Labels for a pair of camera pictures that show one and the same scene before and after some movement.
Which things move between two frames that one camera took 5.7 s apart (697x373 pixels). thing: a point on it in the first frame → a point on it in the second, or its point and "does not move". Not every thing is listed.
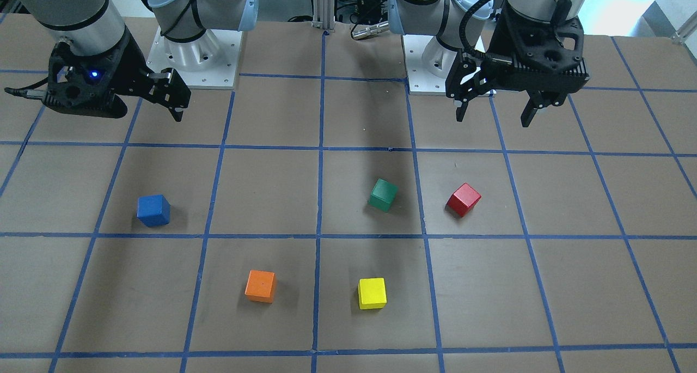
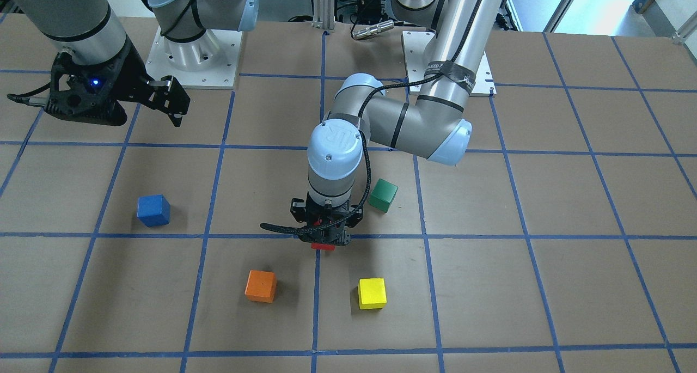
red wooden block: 463,201 → 322,246
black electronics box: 369,10 does not move
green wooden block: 383,195 does not move
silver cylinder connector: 362,32 does not move
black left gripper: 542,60 → 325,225
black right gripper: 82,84 does not move
